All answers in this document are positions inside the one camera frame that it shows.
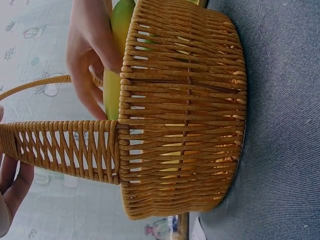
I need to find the woven wicker basket with handle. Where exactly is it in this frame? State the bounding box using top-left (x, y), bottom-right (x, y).
top-left (0, 0), bottom-right (249, 221)

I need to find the person's left hand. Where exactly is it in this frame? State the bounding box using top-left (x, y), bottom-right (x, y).
top-left (0, 105), bottom-right (35, 236)

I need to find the yellow green banana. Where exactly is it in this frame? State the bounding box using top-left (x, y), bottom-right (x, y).
top-left (102, 0), bottom-right (138, 122)

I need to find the person's right hand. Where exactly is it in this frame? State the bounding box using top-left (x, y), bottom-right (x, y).
top-left (65, 0), bottom-right (124, 121)

